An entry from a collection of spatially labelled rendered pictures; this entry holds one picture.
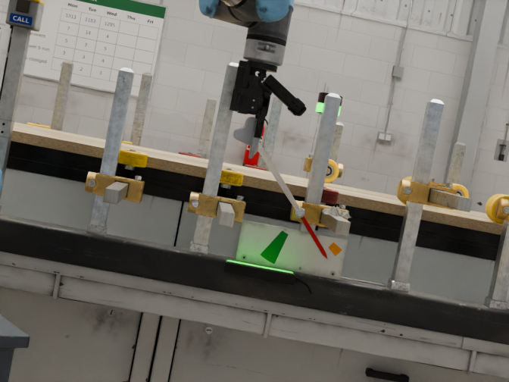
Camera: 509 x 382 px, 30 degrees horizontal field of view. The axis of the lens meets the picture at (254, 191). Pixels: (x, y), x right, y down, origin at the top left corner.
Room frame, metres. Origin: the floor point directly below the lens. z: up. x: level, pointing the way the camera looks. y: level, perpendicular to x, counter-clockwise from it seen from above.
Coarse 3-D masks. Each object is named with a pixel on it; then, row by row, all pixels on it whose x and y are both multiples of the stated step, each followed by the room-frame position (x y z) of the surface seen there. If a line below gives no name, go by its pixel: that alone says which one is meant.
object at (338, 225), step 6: (324, 216) 2.24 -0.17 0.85; (330, 216) 2.15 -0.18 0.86; (324, 222) 2.22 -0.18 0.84; (330, 222) 2.13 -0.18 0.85; (336, 222) 2.05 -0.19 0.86; (342, 222) 2.04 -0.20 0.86; (348, 222) 2.05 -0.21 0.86; (330, 228) 2.11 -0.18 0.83; (336, 228) 2.04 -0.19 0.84; (342, 228) 2.04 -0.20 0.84; (348, 228) 2.05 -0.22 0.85; (342, 234) 2.05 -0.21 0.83
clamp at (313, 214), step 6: (300, 204) 2.30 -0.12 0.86; (306, 204) 2.29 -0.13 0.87; (312, 204) 2.29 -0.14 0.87; (294, 210) 2.29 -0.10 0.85; (306, 210) 2.29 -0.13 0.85; (312, 210) 2.29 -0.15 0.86; (318, 210) 2.29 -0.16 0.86; (342, 210) 2.30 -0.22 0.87; (294, 216) 2.29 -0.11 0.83; (306, 216) 2.29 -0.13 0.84; (312, 216) 2.29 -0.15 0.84; (318, 216) 2.29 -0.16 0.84; (300, 222) 2.29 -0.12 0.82; (312, 222) 2.29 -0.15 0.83; (318, 222) 2.29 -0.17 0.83
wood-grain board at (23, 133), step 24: (48, 144) 2.45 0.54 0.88; (72, 144) 2.45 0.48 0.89; (96, 144) 2.60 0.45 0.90; (168, 168) 2.47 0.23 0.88; (192, 168) 2.47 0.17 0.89; (240, 168) 2.93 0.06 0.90; (360, 192) 2.92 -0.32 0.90; (432, 216) 2.52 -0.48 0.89; (456, 216) 2.52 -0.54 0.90; (480, 216) 2.85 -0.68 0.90
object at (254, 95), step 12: (240, 60) 2.11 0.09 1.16; (240, 72) 2.13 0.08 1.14; (252, 72) 2.12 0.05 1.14; (264, 72) 2.12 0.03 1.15; (240, 84) 2.13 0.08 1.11; (252, 84) 2.12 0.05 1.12; (240, 96) 2.11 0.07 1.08; (252, 96) 2.10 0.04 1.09; (264, 96) 2.10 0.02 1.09; (240, 108) 2.10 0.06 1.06; (252, 108) 2.10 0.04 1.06
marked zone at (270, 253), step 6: (282, 234) 2.29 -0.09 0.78; (288, 234) 2.29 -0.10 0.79; (276, 240) 2.29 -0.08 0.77; (282, 240) 2.29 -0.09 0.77; (270, 246) 2.29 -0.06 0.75; (276, 246) 2.29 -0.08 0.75; (282, 246) 2.29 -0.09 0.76; (264, 252) 2.29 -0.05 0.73; (270, 252) 2.29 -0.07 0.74; (276, 252) 2.29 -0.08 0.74; (270, 258) 2.29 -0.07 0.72; (276, 258) 2.29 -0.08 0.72
